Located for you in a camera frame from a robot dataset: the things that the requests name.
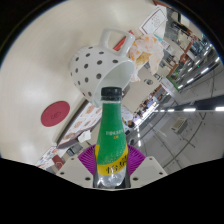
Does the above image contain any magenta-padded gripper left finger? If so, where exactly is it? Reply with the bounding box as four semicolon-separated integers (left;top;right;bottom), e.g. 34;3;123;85
55;143;99;188

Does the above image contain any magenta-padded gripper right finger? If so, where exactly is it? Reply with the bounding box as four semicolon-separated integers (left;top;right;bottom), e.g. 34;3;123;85
124;143;168;189

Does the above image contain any green-labelled clear drink bottle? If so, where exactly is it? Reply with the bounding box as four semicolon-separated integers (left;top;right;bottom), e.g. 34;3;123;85
93;87;130;189

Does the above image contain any colourful printed leaflet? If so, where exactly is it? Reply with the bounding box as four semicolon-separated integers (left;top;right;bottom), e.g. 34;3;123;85
34;146;63;169

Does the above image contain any crumpled white napkin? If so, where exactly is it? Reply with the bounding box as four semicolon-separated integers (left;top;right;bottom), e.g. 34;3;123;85
77;129;93;144

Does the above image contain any printed paper tray liner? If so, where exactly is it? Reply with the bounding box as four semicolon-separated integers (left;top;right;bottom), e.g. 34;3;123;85
61;103;103;143

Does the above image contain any ceiling air conditioner unit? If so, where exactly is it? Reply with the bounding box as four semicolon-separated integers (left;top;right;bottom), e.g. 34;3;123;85
171;117;188;133

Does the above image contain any flat round red coaster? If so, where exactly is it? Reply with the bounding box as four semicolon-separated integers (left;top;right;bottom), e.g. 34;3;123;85
40;100;71;128

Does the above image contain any group of ceiling lights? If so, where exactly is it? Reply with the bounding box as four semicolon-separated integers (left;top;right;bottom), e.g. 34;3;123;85
156;39;224;114

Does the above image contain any group of beige chairs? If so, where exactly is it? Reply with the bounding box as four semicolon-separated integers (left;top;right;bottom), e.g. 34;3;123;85
126;9;214;114

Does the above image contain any white polka-dot mug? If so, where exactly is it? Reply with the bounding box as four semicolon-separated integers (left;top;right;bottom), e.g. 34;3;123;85
69;28;137;107

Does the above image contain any clear bag with food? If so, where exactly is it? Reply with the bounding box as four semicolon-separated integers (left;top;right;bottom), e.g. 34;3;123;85
128;34;165;83

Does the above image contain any small red box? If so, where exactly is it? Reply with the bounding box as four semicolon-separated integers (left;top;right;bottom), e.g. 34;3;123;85
113;30;135;52

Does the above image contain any white printed card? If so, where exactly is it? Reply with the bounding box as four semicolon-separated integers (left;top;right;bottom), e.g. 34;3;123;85
138;6;168;36

